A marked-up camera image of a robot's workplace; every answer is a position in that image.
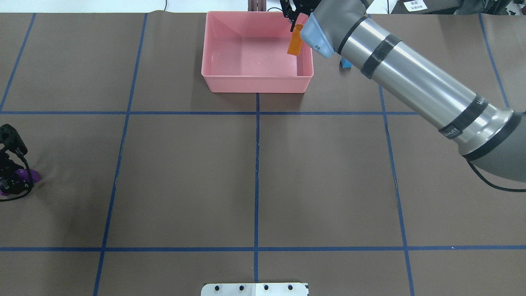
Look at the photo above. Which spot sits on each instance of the small blue toy block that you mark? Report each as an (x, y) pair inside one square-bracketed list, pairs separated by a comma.
[(345, 64)]

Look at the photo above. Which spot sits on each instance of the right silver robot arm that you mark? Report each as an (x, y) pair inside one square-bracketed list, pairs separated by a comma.
[(488, 137)]

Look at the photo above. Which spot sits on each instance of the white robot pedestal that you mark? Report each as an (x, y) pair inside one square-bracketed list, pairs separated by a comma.
[(256, 289)]

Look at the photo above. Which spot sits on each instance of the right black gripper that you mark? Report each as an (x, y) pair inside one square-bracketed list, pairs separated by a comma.
[(296, 12)]

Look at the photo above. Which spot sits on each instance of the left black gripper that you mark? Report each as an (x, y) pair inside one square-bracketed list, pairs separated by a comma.
[(9, 176)]

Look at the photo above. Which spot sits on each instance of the brown paper table mat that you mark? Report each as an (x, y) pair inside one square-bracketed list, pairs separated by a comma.
[(152, 185)]

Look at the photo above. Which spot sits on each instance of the orange toy block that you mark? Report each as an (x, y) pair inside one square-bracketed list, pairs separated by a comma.
[(294, 47)]

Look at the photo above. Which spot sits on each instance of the pink plastic box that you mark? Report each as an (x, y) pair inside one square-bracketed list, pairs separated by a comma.
[(246, 52)]

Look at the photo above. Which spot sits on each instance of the purple toy block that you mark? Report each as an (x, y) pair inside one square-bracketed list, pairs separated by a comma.
[(17, 182)]

